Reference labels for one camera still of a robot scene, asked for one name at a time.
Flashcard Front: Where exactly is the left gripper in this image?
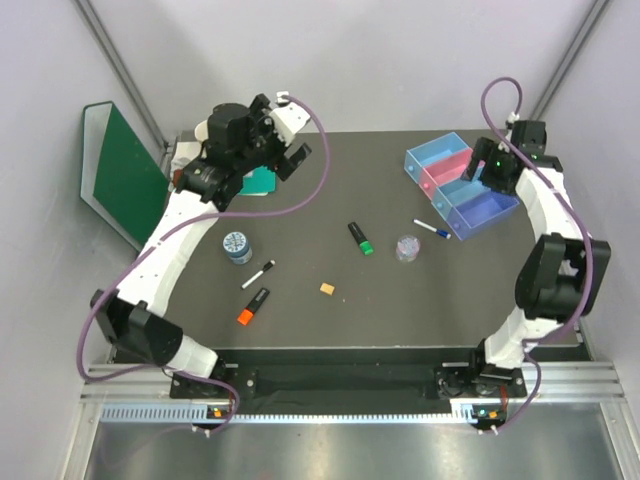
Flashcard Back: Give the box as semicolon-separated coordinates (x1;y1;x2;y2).
234;96;310;181

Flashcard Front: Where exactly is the purple drawer box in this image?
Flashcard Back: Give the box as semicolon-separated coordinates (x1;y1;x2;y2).
446;191;520;241

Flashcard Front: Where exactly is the pink drawer box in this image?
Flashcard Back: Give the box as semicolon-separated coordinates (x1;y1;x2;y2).
418;148;473;200

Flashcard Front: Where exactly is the blue round lidded jar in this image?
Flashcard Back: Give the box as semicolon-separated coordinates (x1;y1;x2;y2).
222;231;253;265

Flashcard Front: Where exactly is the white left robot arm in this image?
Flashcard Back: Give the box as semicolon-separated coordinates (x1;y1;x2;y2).
85;92;318;397

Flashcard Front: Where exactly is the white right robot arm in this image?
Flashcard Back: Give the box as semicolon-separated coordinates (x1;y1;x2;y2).
461;114;611;396

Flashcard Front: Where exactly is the teal green notebook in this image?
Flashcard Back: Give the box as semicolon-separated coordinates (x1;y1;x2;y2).
239;167;276;196

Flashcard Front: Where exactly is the white blue marker pen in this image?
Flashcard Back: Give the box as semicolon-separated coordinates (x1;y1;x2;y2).
413;219;451;239

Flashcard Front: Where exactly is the white paper stack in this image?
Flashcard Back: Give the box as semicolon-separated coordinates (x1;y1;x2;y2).
170;141;202;176

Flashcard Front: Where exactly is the dark red cube box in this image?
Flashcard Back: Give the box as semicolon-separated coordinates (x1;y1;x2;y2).
172;169;183;189

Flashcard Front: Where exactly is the clear plastic pin jar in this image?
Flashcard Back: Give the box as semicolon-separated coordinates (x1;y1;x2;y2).
396;235;421;263

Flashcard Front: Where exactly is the white black marker pen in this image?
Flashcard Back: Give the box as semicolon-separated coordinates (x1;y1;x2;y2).
241;260;276;290

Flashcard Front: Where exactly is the green black highlighter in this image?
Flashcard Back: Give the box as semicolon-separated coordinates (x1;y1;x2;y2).
348;222;374;256

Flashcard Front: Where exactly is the green binder folder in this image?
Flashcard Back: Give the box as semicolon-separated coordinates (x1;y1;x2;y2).
80;101;168;250

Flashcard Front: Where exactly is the small tan eraser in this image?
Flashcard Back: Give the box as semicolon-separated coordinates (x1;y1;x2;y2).
320;283;335;295

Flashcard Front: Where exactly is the orange black highlighter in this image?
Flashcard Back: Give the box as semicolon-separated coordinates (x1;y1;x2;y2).
237;288;270;326

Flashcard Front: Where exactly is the grey slotted cable duct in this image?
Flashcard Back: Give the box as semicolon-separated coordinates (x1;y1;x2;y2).
96;398;503;426

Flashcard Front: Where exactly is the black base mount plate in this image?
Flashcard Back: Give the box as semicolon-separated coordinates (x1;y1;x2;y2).
171;362;524;403

